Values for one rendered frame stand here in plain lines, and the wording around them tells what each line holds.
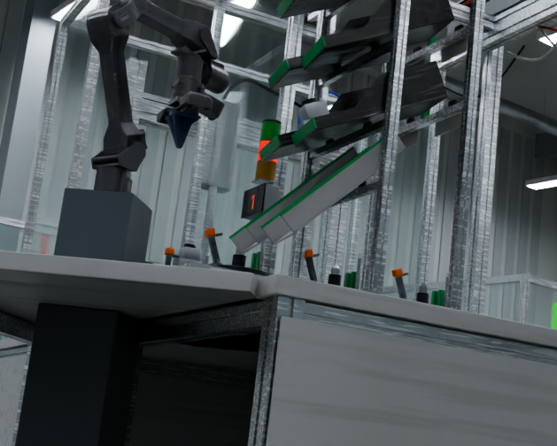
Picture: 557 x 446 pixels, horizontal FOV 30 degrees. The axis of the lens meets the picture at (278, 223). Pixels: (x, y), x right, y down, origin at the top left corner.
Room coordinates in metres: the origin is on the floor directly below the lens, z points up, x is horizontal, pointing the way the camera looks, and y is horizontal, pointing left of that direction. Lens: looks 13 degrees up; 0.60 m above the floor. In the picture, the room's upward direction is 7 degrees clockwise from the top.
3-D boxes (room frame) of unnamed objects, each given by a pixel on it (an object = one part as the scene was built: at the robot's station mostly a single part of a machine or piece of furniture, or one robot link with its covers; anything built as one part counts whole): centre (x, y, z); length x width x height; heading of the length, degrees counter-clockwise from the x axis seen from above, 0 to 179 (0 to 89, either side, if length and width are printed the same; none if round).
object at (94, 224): (2.06, 0.34, 0.96); 0.14 x 0.14 x 0.20; 79
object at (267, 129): (2.54, 0.04, 1.39); 0.05 x 0.05 x 0.05
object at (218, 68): (2.22, 0.21, 1.43); 0.12 x 0.08 x 0.11; 140
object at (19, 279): (2.05, 0.29, 0.84); 0.90 x 0.70 x 0.03; 169
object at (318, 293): (2.50, -0.33, 0.85); 1.50 x 1.41 x 0.03; 25
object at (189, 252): (2.63, 0.21, 1.06); 0.08 x 0.04 x 0.07; 115
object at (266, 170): (2.54, 0.04, 1.29); 0.05 x 0.05 x 0.05
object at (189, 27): (2.09, 0.31, 1.45); 0.29 x 0.08 x 0.11; 140
